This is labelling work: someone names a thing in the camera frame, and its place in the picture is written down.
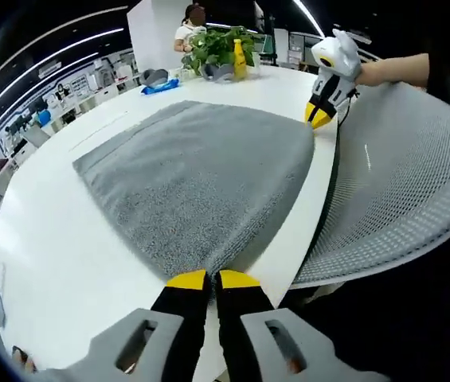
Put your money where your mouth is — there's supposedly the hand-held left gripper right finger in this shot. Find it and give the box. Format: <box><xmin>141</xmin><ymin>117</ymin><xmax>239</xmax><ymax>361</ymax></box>
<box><xmin>214</xmin><ymin>270</ymin><xmax>389</xmax><ymax>382</ymax></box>

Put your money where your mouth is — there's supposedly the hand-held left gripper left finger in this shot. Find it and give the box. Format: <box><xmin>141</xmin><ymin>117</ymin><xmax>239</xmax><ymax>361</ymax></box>
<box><xmin>68</xmin><ymin>269</ymin><xmax>211</xmax><ymax>382</ymax></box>

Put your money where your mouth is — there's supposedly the grey towel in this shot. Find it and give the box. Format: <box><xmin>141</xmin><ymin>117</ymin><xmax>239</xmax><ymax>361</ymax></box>
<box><xmin>72</xmin><ymin>99</ymin><xmax>316</xmax><ymax>280</ymax></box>

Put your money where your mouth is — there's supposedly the person's left hand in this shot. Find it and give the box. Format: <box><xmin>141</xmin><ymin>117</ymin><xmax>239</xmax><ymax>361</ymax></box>
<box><xmin>10</xmin><ymin>345</ymin><xmax>39</xmax><ymax>374</ymax></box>

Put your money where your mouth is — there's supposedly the yellow bottle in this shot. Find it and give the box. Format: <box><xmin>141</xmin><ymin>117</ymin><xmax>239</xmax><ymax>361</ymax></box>
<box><xmin>232</xmin><ymin>38</ymin><xmax>248</xmax><ymax>81</ymax></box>

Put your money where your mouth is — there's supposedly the grey mesh chair back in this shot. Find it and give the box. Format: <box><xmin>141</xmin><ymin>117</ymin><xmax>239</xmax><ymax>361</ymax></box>
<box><xmin>289</xmin><ymin>81</ymin><xmax>450</xmax><ymax>290</ymax></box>

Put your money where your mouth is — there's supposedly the green potted plant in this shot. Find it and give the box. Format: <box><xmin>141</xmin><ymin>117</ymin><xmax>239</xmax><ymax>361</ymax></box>
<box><xmin>180</xmin><ymin>25</ymin><xmax>262</xmax><ymax>76</ymax></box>

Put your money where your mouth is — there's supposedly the white table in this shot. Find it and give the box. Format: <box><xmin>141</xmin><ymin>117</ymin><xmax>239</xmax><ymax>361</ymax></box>
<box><xmin>0</xmin><ymin>63</ymin><xmax>363</xmax><ymax>382</ymax></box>

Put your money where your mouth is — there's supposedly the blue wipes packet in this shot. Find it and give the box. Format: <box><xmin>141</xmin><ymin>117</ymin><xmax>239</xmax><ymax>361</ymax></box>
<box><xmin>140</xmin><ymin>78</ymin><xmax>181</xmax><ymax>96</ymax></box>

